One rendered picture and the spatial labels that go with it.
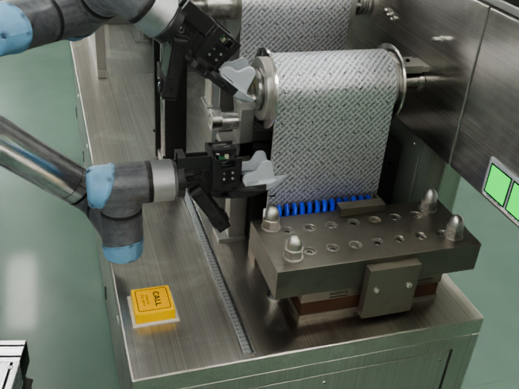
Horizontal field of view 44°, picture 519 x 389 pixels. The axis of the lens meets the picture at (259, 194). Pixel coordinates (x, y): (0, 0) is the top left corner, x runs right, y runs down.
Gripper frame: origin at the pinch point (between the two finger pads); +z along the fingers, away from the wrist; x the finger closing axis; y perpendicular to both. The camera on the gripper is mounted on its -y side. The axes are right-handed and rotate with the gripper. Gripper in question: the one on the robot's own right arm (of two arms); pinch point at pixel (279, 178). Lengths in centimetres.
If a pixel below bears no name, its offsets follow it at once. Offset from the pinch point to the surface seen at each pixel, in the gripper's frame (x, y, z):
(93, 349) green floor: 74, -109, -35
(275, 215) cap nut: -8.2, -2.7, -3.2
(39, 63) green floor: 360, -109, -47
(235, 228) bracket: 7.8, -16.1, -5.7
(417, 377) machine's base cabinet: -25.6, -32.4, 22.7
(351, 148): -0.2, 5.4, 14.1
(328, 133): -0.2, 8.9, 8.9
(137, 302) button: -10.4, -16.5, -28.6
